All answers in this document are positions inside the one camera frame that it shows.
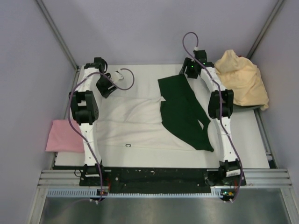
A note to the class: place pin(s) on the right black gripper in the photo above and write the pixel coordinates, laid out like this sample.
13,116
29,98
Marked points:
187,62

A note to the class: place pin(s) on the beige t shirt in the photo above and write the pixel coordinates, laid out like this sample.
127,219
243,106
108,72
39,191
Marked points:
239,74

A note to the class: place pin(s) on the left corner aluminium post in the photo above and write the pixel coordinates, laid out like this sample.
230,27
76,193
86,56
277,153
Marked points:
55,31

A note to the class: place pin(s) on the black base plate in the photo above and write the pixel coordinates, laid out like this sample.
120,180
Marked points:
158,180

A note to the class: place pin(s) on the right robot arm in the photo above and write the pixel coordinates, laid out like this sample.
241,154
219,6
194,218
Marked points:
220,109

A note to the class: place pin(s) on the white and green t shirt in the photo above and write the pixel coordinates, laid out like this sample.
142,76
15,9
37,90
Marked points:
173,121

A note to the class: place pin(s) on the dark grey bin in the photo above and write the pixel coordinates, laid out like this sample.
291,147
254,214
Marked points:
238,108

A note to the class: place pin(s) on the grey slotted cable duct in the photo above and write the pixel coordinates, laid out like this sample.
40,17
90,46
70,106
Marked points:
94,193

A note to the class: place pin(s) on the right corner aluminium post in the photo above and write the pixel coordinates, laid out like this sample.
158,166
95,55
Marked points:
270,19

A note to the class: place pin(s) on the pink folded t shirt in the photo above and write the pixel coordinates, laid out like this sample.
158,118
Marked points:
62,138

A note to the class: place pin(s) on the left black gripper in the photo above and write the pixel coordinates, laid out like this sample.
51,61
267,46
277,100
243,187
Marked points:
104,91

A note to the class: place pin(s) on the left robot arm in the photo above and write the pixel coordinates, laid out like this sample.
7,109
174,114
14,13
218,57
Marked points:
84,99

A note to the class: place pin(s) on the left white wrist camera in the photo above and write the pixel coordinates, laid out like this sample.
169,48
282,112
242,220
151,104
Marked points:
117,76

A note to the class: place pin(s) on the corner aluminium post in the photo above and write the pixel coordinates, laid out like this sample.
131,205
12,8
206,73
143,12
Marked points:
55,31
270,19

